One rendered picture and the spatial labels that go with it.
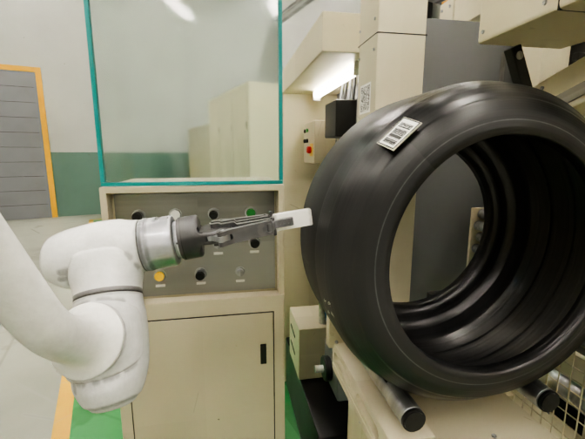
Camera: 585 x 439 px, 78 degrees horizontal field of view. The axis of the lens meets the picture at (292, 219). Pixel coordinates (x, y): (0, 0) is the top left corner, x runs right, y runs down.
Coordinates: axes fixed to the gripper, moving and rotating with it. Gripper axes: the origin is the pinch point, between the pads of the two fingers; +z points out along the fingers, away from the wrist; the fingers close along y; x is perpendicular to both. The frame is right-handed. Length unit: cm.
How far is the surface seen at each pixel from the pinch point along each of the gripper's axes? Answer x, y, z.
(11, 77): -218, 783, -400
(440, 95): -17.6, -8.4, 25.2
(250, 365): 58, 50, -14
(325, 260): 6.3, -7.1, 3.4
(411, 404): 35.1, -10.5, 15.1
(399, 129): -13.3, -10.2, 16.9
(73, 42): -284, 821, -282
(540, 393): 39, -11, 41
